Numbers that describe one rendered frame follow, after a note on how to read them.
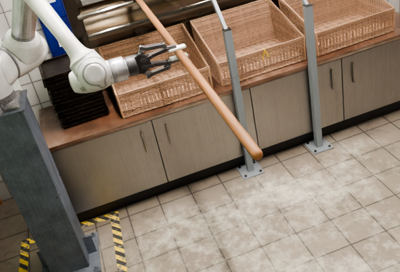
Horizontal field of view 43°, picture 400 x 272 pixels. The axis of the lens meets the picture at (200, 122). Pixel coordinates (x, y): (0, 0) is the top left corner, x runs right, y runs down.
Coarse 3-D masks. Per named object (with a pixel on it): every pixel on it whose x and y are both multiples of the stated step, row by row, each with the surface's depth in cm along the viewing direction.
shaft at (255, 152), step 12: (156, 24) 218; (168, 36) 202; (180, 60) 183; (192, 72) 171; (204, 84) 161; (216, 96) 153; (216, 108) 150; (228, 108) 147; (228, 120) 141; (240, 132) 134; (252, 144) 128; (252, 156) 126
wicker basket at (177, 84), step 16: (176, 32) 316; (112, 48) 309; (192, 48) 308; (176, 64) 321; (128, 80) 316; (144, 80) 317; (160, 80) 313; (176, 80) 282; (192, 80) 284; (208, 80) 293; (128, 96) 277; (144, 96) 280; (160, 96) 295; (176, 96) 286; (192, 96) 289; (128, 112) 281
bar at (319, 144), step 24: (144, 0) 267; (312, 24) 280; (312, 48) 287; (312, 72) 294; (240, 96) 287; (312, 96) 303; (240, 120) 294; (312, 120) 315; (312, 144) 326; (240, 168) 318
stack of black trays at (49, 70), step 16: (48, 64) 287; (64, 64) 282; (48, 80) 269; (64, 80) 272; (64, 96) 276; (80, 96) 279; (96, 96) 283; (64, 112) 280; (80, 112) 283; (96, 112) 287; (64, 128) 284
